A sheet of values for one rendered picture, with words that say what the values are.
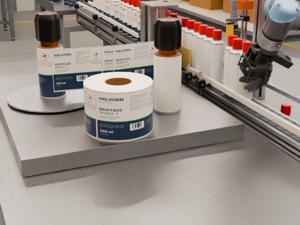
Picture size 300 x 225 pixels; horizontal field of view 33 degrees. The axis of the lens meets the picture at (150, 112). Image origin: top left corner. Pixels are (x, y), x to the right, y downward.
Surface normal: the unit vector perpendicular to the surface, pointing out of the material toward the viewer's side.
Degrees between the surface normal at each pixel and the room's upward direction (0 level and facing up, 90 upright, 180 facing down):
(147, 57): 90
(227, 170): 0
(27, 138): 0
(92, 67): 90
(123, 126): 90
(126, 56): 90
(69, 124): 0
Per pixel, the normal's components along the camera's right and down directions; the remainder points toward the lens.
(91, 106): -0.74, 0.24
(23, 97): 0.00, -0.94
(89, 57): 0.27, 0.34
